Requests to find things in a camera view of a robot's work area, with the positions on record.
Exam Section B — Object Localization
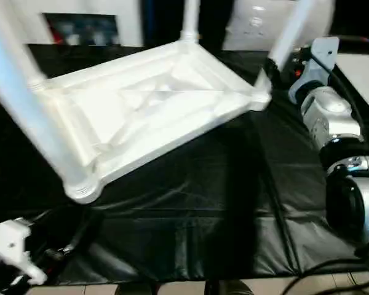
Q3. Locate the black right robot foot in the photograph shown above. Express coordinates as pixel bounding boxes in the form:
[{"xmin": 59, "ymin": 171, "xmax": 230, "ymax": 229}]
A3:
[{"xmin": 205, "ymin": 280, "xmax": 254, "ymax": 295}]

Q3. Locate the black box with yellow label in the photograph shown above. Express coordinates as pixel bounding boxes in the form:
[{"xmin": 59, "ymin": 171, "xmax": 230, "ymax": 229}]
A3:
[{"xmin": 141, "ymin": 0, "xmax": 236, "ymax": 51}]

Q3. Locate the black left robot foot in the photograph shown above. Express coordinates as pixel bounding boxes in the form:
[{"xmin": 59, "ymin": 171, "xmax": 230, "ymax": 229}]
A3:
[{"xmin": 114, "ymin": 281, "xmax": 161, "ymax": 295}]

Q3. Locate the white plastic table top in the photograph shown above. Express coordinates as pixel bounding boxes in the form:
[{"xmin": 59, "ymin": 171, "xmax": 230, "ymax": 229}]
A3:
[{"xmin": 30, "ymin": 39, "xmax": 274, "ymax": 205}]

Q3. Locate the black robot foot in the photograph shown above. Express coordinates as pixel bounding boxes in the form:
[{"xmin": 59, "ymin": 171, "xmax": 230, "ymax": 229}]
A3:
[
  {"xmin": 205, "ymin": 280, "xmax": 254, "ymax": 295},
  {"xmin": 114, "ymin": 281, "xmax": 161, "ymax": 295}
]

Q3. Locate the white cabinet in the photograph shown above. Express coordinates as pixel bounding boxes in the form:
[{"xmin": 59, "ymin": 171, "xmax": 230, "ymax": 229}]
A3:
[{"xmin": 0, "ymin": 0, "xmax": 143, "ymax": 49}]

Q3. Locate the white flat board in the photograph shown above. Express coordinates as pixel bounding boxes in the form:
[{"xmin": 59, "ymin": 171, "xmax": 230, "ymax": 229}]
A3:
[{"xmin": 335, "ymin": 53, "xmax": 369, "ymax": 119}]

